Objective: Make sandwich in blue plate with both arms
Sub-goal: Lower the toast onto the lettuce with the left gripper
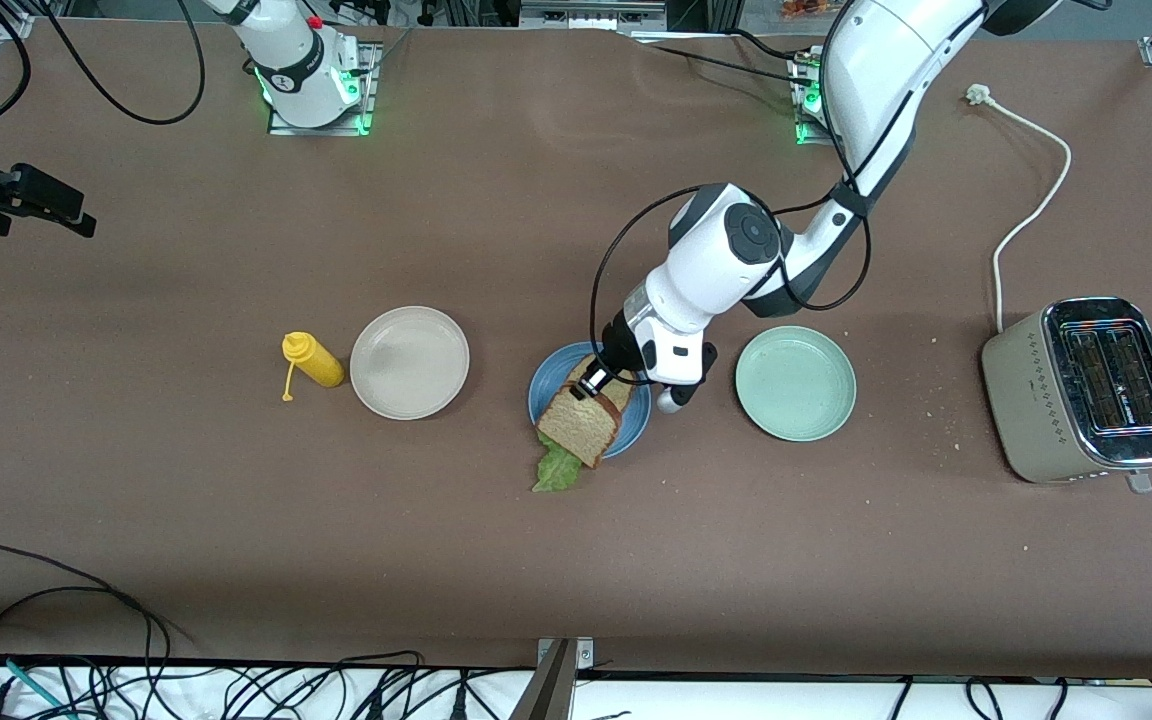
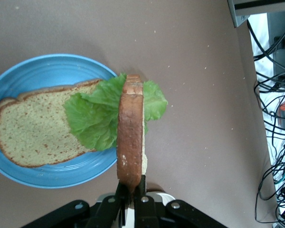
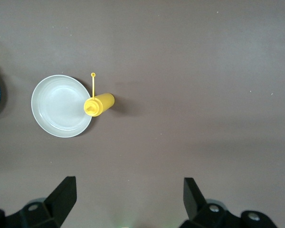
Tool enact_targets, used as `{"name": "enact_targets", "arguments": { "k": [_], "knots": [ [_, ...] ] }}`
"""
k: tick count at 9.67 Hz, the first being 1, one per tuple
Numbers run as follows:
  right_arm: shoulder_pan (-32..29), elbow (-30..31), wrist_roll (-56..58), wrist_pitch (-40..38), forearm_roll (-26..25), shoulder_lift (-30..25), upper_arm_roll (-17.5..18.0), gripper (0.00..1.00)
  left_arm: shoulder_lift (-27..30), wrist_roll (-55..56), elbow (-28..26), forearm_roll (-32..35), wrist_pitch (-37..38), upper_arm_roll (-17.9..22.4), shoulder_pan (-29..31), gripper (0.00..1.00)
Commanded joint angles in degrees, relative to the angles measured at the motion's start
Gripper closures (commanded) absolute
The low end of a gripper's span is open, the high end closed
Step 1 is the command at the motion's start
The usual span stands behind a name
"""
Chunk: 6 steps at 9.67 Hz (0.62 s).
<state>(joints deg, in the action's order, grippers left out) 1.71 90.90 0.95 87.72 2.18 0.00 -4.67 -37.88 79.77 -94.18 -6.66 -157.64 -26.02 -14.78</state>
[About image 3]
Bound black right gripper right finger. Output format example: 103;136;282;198
183;177;228;228

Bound beige round plate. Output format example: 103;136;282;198
30;75;94;138

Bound yellow mustard squeeze bottle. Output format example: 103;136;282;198
83;72;115;117

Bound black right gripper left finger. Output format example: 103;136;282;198
19;176;77;228

